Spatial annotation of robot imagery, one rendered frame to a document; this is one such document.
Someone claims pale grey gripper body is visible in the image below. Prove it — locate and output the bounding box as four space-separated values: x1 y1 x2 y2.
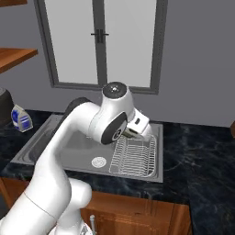
123 124 154 142

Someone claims grey steel sink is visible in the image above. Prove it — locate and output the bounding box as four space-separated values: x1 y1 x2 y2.
10 113 164 184

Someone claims wooden cabinet door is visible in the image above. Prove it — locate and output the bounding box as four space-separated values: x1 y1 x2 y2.
80 191 174 235

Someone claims wooden base cabinet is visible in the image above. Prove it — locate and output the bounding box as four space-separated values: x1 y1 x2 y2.
0 176 193 235

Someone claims brown wooden object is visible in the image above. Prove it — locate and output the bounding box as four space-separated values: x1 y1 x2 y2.
229 120 235 139

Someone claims grey framed window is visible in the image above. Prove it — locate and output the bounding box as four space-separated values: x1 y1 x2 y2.
33 0 169 95

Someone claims blue and white carton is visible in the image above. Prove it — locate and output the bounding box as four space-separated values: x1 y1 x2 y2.
10 104 34 133

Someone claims dark round appliance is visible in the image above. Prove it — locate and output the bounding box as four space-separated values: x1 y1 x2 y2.
0 86 15 127

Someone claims wire dish rack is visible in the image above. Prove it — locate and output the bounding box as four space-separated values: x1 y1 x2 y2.
108 134 158 179

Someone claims silver cabinet door handle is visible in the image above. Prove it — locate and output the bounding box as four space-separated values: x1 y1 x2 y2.
89 214 96 235

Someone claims black window handle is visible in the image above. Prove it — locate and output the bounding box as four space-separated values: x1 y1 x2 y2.
99 29 110 44
90 29 101 44

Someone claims wooden wall shelf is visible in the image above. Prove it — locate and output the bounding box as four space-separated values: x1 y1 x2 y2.
0 47 39 74
0 0 28 7

